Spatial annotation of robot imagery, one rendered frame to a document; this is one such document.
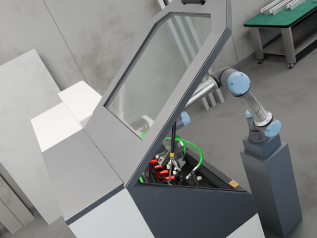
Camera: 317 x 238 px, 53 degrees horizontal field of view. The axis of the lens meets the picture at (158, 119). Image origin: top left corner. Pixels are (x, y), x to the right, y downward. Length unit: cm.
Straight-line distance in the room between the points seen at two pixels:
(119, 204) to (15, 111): 243
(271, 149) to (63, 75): 257
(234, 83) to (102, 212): 97
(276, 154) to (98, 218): 136
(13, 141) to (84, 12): 167
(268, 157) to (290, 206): 56
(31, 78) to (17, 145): 73
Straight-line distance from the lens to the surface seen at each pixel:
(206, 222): 177
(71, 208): 143
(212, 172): 208
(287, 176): 253
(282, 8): 533
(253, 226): 204
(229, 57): 531
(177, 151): 186
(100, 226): 146
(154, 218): 156
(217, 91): 454
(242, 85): 183
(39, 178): 386
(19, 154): 376
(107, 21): 410
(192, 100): 189
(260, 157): 232
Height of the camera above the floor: 232
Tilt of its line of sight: 29 degrees down
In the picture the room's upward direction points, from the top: 23 degrees counter-clockwise
